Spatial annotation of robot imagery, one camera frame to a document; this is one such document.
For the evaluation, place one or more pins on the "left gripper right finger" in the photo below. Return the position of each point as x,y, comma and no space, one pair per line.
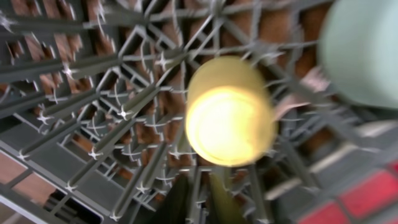
223,208

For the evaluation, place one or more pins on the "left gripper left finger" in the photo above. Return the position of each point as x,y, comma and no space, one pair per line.
173,209

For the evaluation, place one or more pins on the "yellow plastic cup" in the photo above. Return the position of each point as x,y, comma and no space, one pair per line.
229,117

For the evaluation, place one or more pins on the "green bowl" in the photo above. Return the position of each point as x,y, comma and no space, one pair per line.
358,51

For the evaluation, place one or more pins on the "white plastic fork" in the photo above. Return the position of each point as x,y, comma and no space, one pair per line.
314,80

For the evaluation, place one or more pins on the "grey dishwasher rack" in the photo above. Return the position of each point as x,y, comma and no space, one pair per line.
92,109

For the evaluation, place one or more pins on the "red plastic tray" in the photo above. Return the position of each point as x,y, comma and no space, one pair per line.
373,199

